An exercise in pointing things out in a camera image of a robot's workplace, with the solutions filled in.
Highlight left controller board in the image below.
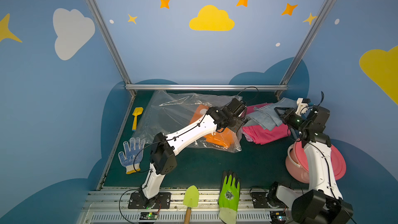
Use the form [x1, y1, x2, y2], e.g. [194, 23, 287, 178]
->
[140, 212, 159, 221]

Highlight controller board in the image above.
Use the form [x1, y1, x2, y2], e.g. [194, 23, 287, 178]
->
[270, 212, 287, 224]
[140, 212, 159, 221]

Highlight green black work glove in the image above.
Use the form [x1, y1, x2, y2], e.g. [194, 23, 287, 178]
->
[218, 171, 240, 224]

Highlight clear plastic vacuum bag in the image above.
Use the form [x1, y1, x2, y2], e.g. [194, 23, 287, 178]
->
[132, 90, 242, 153]

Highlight white bag vacuum valve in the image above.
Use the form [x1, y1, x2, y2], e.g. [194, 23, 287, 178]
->
[199, 108, 208, 115]

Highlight blue dotted white glove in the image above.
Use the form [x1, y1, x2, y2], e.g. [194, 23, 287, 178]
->
[118, 138, 146, 174]

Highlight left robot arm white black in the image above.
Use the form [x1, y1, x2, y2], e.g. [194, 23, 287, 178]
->
[139, 105, 246, 208]

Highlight yellow toy shovel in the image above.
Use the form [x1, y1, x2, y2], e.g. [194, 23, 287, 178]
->
[132, 107, 144, 131]

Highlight green garden trowel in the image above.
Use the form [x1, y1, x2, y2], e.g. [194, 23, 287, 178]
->
[183, 185, 199, 224]

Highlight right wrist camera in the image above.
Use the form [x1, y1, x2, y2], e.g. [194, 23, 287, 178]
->
[295, 98, 312, 116]

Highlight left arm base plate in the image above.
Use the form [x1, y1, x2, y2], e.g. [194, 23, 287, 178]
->
[127, 191, 172, 209]

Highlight pink trousers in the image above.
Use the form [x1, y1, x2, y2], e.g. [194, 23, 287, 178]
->
[241, 102, 293, 146]

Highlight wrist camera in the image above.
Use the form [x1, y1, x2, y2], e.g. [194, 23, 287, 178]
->
[295, 98, 312, 116]
[227, 98, 246, 117]

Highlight aluminium frame rail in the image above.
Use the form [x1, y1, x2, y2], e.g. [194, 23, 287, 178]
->
[125, 84, 288, 91]

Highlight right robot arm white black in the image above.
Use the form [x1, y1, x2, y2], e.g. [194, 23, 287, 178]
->
[267, 105, 353, 224]

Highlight pink bucket with lid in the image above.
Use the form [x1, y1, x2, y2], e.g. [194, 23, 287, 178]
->
[285, 142, 346, 184]

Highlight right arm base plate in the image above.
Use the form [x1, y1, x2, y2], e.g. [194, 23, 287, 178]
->
[250, 191, 295, 209]

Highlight light blue jeans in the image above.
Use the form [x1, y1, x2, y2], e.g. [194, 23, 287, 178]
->
[244, 97, 297, 131]

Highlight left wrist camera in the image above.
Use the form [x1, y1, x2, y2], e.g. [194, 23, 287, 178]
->
[227, 98, 246, 117]

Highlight right controller board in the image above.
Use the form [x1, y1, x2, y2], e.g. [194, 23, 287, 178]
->
[270, 212, 287, 224]

